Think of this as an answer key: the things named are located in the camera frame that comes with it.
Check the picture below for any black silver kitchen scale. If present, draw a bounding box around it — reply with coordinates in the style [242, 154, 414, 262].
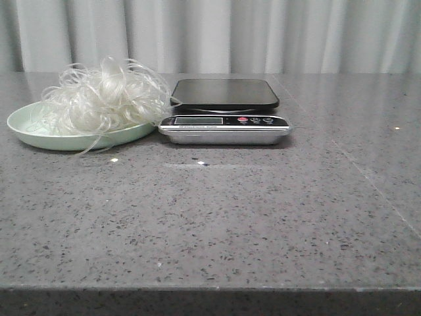
[159, 79, 291, 145]

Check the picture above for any pale green plate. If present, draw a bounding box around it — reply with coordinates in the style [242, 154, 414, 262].
[7, 99, 158, 152]

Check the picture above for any white pleated curtain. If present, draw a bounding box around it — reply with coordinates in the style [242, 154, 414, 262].
[1, 1, 420, 73]

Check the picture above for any white vermicelli noodle bundle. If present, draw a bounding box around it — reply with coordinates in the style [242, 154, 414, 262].
[27, 57, 173, 152]

